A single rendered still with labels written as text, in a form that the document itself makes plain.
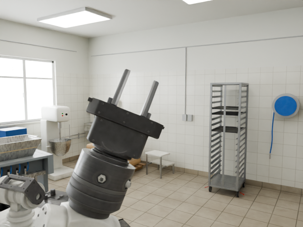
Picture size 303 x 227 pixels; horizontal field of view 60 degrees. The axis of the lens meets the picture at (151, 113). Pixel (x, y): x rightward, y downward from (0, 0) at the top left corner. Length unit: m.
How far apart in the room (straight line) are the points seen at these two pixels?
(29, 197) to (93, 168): 0.31
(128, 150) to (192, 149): 5.02
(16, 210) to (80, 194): 0.36
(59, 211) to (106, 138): 0.12
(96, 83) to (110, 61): 0.71
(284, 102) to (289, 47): 0.88
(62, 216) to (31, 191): 0.27
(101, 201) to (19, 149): 1.89
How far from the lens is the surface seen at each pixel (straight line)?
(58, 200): 0.87
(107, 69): 6.50
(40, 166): 2.40
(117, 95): 0.40
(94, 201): 0.39
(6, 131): 5.06
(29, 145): 2.27
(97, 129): 0.39
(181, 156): 5.54
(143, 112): 0.40
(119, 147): 0.39
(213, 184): 4.58
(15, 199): 0.72
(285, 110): 4.72
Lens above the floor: 1.71
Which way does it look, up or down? 5 degrees down
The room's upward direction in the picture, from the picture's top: straight up
